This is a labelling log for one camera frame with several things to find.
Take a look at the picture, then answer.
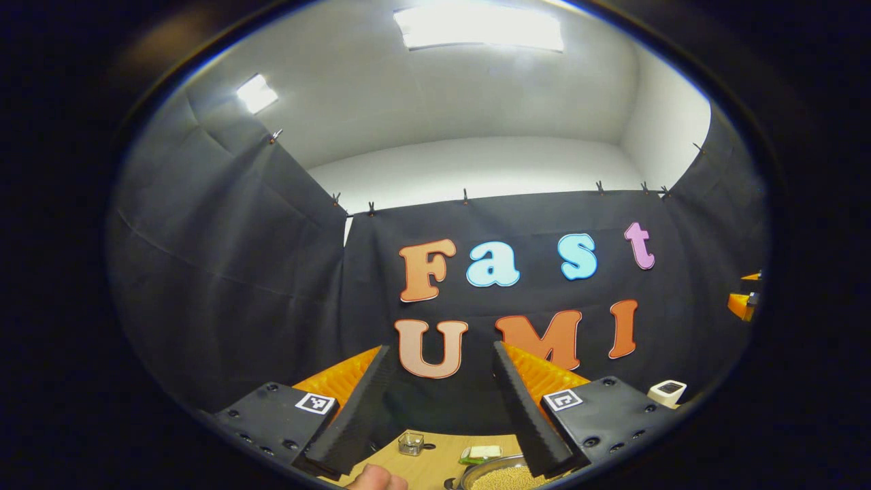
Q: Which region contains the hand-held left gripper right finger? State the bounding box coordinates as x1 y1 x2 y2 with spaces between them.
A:
491 340 681 478

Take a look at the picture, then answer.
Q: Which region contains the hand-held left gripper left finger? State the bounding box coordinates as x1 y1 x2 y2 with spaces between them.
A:
208 344 392 480

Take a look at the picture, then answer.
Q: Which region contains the steel pot with soybeans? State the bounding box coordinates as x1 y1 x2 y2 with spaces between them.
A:
444 454 565 490

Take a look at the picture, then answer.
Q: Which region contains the white toaster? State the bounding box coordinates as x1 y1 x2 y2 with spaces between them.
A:
646 380 688 410

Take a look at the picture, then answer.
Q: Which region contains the black backdrop cloth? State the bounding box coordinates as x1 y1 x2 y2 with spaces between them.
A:
105 88 773 443

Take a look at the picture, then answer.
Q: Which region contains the small ceiling light panel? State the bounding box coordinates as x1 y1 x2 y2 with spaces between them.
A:
235 73 280 115

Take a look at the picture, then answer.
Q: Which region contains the large ceiling light panel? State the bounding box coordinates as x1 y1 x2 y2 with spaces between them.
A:
393 3 565 52

